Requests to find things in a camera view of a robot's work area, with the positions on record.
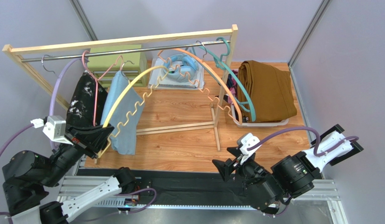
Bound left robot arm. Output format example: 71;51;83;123
2;125;136;224

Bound brown trousers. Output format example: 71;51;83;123
237;60;297;123

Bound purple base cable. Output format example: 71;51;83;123
105;186;158;215

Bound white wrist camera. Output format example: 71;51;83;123
236;133;260;165
30;115;72;145

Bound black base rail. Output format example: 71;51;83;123
76;168;292;210

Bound steel hanging rod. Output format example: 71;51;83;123
21;40;232;63

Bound green box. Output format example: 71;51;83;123
87;52;148;88

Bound white notebook stack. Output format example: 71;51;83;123
158;63;205;90

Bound white plastic laundry basket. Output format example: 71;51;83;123
230;104;289;128

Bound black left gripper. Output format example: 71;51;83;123
42;122;116;185

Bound teal clothes hanger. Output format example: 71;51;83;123
196;37;256;122

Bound light blue headphones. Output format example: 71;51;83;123
163;54;199;83

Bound wooden clothes rack frame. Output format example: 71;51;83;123
2;24;238;151

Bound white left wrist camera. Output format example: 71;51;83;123
30;115;72;145

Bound pink clothes hanger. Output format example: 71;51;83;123
82;50;124;126

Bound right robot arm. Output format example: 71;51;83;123
212;125;363;215

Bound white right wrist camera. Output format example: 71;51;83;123
236;133;260;165

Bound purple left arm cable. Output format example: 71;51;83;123
0;123;35;224

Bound yellow clothes hanger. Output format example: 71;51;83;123
98;66;169;159

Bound pink camouflage trousers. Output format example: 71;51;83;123
223;74;238;105

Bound light blue trousers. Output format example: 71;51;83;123
101;71;144;155

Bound black white patterned trousers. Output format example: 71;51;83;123
66;72;108;127

